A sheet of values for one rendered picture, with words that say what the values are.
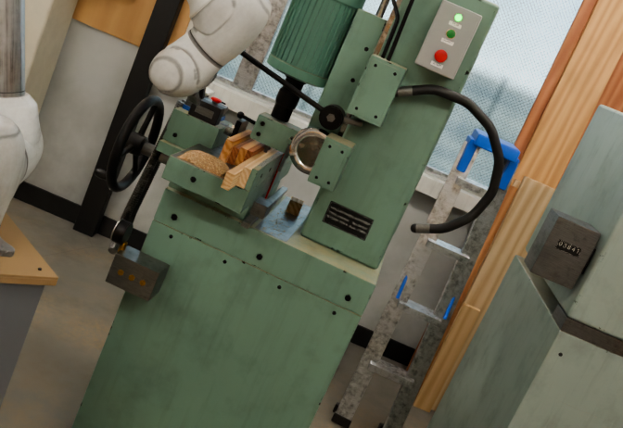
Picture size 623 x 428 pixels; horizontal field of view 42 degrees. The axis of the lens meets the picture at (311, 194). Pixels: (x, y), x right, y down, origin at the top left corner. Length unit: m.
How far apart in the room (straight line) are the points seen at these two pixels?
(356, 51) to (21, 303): 0.98
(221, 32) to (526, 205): 1.95
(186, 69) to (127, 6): 2.00
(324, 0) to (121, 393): 1.14
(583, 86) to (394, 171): 1.57
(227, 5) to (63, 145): 2.24
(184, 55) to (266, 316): 0.73
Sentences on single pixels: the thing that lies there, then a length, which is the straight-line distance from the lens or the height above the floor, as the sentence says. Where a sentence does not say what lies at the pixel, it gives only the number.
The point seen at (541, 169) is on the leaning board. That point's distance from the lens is 3.48.
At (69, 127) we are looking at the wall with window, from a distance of 3.80.
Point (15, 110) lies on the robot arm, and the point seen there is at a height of 0.89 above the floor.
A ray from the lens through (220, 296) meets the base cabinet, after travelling 2.09.
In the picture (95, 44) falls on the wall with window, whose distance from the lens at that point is 3.72.
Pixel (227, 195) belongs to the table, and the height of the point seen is 0.87.
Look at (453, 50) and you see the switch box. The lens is 1.97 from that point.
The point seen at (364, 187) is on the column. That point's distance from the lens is 2.07.
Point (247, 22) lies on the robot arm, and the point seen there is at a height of 1.27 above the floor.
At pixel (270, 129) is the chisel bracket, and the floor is 1.01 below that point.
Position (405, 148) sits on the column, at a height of 1.12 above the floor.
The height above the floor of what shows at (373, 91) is 1.22.
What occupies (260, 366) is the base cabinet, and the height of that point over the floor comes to 0.48.
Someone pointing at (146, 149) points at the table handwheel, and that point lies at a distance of 2.28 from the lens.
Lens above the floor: 1.39
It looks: 13 degrees down
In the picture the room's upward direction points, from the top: 24 degrees clockwise
